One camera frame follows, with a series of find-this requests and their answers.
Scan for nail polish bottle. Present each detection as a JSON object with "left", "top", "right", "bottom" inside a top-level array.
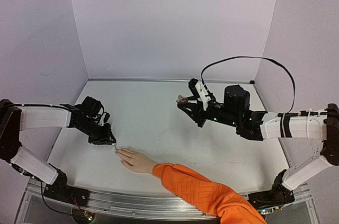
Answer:
[{"left": 176, "top": 95, "right": 189, "bottom": 104}]

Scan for aluminium table rail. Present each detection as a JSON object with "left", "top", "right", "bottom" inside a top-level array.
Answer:
[{"left": 88, "top": 78, "right": 255, "bottom": 85}]

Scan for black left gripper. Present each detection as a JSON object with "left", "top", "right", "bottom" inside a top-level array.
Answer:
[{"left": 77, "top": 119, "right": 117, "bottom": 146}]

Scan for mannequin hand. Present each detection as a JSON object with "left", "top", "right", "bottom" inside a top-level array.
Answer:
[{"left": 115, "top": 148, "right": 158, "bottom": 174}]

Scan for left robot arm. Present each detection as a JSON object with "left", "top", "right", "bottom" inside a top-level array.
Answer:
[{"left": 1, "top": 96, "right": 117, "bottom": 201}]

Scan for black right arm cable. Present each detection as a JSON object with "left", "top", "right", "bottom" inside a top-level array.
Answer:
[{"left": 200, "top": 56, "right": 297, "bottom": 115}]

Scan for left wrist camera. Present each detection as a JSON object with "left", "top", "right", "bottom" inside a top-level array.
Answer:
[{"left": 99, "top": 111, "right": 110, "bottom": 125}]

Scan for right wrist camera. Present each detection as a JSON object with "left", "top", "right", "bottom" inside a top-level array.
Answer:
[{"left": 189, "top": 78, "right": 215, "bottom": 111}]

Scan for front aluminium frame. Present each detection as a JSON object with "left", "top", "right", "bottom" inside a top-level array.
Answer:
[{"left": 15, "top": 178, "right": 318, "bottom": 224}]

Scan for orange sleeve forearm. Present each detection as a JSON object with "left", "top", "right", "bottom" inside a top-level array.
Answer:
[{"left": 153, "top": 164, "right": 266, "bottom": 223}]

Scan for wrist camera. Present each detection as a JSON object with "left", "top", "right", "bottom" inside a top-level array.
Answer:
[
  {"left": 99, "top": 111, "right": 110, "bottom": 125},
  {"left": 189, "top": 78, "right": 215, "bottom": 111}
]

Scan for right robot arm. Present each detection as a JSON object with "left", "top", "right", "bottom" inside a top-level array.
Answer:
[{"left": 177, "top": 79, "right": 338, "bottom": 191}]

